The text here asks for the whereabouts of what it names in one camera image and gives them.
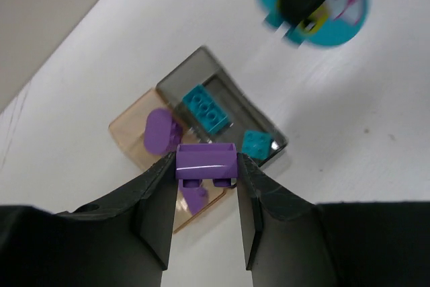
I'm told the smoky grey transparent container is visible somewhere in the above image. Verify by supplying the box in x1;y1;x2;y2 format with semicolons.
156;46;288;166

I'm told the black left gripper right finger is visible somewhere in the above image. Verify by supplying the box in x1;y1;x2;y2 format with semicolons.
237;154;429;286

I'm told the teal lego brick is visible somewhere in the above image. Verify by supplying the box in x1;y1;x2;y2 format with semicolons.
182;85;230;134

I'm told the round teal printed lego tile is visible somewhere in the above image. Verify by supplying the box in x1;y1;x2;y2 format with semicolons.
258;0;370;48

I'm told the teal lego plate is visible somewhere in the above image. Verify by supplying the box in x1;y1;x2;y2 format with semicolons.
241;130;272;160

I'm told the purple lego piece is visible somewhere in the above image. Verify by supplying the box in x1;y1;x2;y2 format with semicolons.
144;108;183;155

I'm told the small purple lego brick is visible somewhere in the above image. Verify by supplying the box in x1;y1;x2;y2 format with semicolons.
179;180;209;216

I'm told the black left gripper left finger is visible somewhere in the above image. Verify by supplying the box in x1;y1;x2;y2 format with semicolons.
1;153;177;286

